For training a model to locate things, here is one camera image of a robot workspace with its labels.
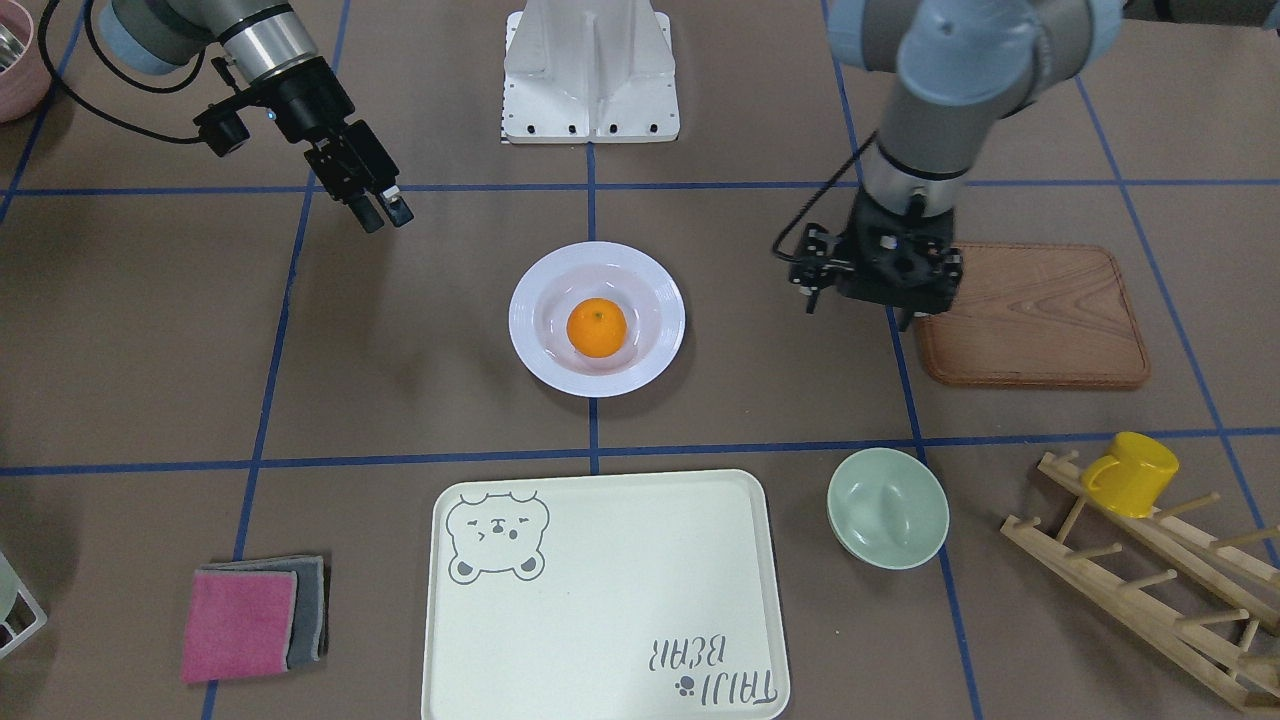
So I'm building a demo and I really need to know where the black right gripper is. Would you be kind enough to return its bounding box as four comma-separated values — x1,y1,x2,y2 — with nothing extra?
262,58,413,234

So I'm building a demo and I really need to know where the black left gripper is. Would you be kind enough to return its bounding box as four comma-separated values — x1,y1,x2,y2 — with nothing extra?
826,190,965,315

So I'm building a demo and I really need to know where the orange fruit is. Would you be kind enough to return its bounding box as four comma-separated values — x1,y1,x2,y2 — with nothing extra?
564,297,628,359

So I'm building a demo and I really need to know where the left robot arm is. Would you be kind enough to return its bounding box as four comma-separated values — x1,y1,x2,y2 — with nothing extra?
796,1,1124,316

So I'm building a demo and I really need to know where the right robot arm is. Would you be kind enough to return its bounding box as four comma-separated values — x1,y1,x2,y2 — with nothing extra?
99,1,413,233

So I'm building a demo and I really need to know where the wooden grain tray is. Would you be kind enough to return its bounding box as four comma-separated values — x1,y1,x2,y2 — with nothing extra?
916,243,1152,391

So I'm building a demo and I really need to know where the cream bear tray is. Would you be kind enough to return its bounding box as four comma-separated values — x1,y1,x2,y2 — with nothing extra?
420,469,792,719

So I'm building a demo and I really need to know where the green ceramic bowl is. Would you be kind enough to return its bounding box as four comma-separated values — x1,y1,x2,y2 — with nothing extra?
826,447,950,571

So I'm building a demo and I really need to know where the white round plate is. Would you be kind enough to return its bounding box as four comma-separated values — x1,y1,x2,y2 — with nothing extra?
508,241,686,398

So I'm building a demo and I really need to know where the yellow cup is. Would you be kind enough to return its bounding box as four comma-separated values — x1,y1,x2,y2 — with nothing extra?
1080,430,1181,518

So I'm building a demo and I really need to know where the pink bowl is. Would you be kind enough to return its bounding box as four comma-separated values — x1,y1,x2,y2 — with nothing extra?
1,1,51,124

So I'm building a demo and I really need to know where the grey folded cloth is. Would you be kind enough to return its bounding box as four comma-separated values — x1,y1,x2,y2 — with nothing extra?
196,553,326,671

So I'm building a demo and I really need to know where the pink folded cloth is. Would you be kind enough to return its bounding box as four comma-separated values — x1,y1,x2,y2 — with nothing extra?
180,569,297,684

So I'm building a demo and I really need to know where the wooden peg rack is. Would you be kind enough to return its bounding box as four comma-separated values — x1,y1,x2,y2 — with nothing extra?
1000,451,1279,719

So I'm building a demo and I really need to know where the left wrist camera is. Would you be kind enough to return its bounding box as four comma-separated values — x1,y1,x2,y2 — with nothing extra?
788,223,836,315

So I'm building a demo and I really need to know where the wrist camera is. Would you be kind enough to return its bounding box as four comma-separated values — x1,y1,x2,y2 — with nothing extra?
193,94,262,158
788,223,836,315

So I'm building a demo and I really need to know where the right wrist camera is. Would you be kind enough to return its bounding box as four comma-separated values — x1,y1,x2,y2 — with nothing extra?
193,94,262,158

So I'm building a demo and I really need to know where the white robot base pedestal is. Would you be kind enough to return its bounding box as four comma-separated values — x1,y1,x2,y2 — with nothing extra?
500,1,681,145

